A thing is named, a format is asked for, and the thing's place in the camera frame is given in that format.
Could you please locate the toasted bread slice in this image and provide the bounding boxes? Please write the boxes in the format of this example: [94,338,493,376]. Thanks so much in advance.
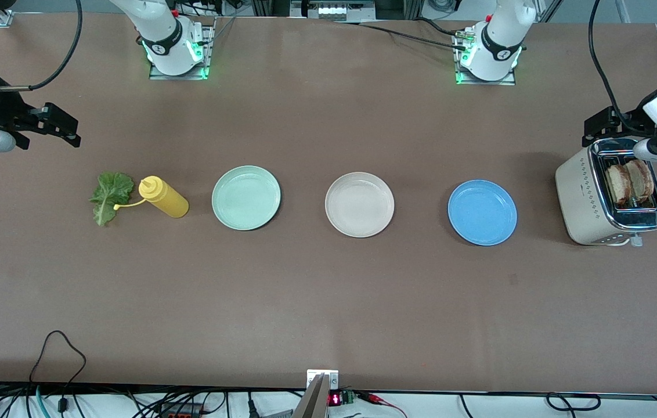
[605,164,632,206]
[624,159,654,204]

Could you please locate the green lettuce leaf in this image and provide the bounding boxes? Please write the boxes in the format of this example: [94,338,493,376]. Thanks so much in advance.
[89,172,135,227]

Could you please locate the yellow squeeze mustard bottle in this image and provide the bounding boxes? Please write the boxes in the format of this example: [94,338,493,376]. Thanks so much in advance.
[113,175,190,219]

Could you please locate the blue plate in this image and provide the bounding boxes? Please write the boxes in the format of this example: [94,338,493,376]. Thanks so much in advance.
[447,179,518,247]

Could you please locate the light green plate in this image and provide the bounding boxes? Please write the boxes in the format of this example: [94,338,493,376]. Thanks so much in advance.
[211,165,281,232]

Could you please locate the beige plate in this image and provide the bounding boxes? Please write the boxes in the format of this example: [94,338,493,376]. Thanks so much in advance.
[324,171,395,239]

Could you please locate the beige chrome toaster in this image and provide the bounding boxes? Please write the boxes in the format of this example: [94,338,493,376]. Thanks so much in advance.
[555,138,657,247]

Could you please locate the grey vented device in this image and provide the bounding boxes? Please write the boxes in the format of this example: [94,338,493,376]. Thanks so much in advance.
[290,0,377,21]

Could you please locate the red and black clip leads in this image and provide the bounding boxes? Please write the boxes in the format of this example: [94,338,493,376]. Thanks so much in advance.
[358,391,407,418]

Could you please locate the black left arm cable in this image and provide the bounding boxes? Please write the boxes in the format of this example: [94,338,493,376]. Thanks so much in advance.
[589,0,642,134]

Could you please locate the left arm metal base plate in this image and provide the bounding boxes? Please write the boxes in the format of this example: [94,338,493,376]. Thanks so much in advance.
[454,29,517,87]

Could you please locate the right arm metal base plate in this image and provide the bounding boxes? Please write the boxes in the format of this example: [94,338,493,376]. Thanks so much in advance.
[149,16,213,81]

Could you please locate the thin black looped cable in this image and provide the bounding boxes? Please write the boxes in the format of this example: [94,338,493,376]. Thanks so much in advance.
[30,330,87,418]

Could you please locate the thick black table cable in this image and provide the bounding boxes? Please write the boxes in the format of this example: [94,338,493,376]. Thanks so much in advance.
[334,21,471,50]

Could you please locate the teal cable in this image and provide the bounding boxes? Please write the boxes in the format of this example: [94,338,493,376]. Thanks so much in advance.
[35,385,52,418]

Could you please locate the black coiled cable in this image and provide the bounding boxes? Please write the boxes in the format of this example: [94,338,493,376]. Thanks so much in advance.
[546,392,602,412]

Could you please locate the small white metal bracket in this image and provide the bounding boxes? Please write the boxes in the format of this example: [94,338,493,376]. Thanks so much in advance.
[306,369,340,391]

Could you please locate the grey angled mount post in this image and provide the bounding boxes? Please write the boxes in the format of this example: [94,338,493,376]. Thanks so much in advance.
[293,374,329,418]

